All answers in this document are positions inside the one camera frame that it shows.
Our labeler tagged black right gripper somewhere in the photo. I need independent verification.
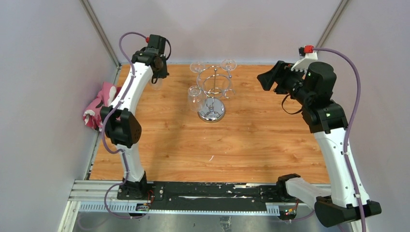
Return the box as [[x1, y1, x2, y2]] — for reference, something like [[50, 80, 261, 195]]
[[257, 60, 313, 106]]

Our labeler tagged patterned clear wine glass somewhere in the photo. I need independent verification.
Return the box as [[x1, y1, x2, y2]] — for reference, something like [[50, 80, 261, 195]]
[[148, 78, 163, 90]]

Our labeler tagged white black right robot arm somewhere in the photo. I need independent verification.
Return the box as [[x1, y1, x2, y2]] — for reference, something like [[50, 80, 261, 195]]
[[257, 61, 382, 227]]

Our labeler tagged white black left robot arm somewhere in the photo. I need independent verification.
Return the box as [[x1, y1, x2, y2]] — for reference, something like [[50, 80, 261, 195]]
[[100, 33, 171, 201]]

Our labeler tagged chrome spiral wine glass rack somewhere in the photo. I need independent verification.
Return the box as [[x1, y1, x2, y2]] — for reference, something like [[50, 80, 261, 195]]
[[197, 65, 236, 123]]

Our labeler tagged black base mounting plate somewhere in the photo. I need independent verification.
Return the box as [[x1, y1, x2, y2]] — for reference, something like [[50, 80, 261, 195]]
[[117, 181, 299, 213]]

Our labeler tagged pink camouflage cloth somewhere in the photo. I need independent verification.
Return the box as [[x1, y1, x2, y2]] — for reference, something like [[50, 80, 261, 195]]
[[83, 82, 121, 131]]

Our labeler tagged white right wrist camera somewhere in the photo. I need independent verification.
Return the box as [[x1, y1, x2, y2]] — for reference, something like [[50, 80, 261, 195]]
[[291, 45, 318, 72]]

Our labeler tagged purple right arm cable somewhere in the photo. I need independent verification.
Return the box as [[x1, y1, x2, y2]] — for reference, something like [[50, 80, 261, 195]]
[[312, 47, 367, 232]]

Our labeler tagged aluminium frame rail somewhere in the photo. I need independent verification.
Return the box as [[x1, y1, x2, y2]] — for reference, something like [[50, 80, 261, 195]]
[[69, 180, 312, 216]]

